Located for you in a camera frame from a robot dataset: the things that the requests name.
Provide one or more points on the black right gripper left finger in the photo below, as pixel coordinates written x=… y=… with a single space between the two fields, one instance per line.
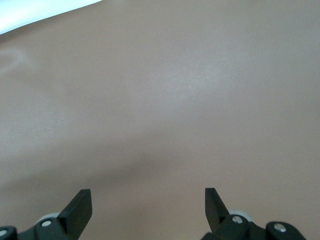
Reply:
x=75 y=215

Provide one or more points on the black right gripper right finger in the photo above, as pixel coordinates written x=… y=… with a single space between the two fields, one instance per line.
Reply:
x=216 y=215

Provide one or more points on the brown table cover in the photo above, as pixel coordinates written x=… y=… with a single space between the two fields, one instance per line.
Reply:
x=160 y=112

